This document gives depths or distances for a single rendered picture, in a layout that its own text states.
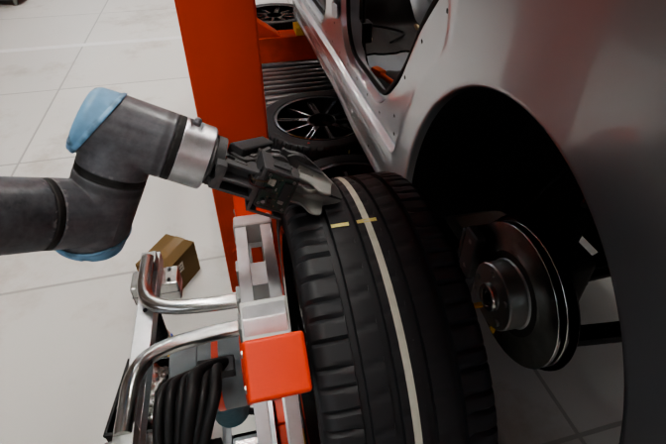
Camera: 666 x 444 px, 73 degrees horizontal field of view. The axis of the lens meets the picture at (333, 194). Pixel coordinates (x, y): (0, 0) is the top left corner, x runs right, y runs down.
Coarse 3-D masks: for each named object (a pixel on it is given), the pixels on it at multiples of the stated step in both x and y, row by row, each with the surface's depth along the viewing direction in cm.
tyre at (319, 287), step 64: (384, 192) 75; (320, 256) 64; (384, 256) 64; (448, 256) 65; (320, 320) 59; (384, 320) 60; (448, 320) 61; (320, 384) 57; (384, 384) 57; (448, 384) 58
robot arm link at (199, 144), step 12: (192, 120) 61; (192, 132) 58; (204, 132) 59; (216, 132) 61; (180, 144) 57; (192, 144) 58; (204, 144) 59; (216, 144) 61; (180, 156) 58; (192, 156) 58; (204, 156) 59; (180, 168) 58; (192, 168) 59; (204, 168) 59; (180, 180) 60; (192, 180) 60
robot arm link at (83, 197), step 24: (72, 168) 57; (72, 192) 55; (96, 192) 56; (120, 192) 57; (72, 216) 54; (96, 216) 57; (120, 216) 59; (72, 240) 55; (96, 240) 58; (120, 240) 61
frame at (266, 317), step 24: (240, 216) 79; (264, 216) 79; (240, 240) 74; (264, 240) 74; (240, 264) 70; (240, 288) 66; (240, 312) 63; (264, 312) 62; (264, 336) 61; (264, 408) 60; (288, 408) 61; (264, 432) 60; (288, 432) 98
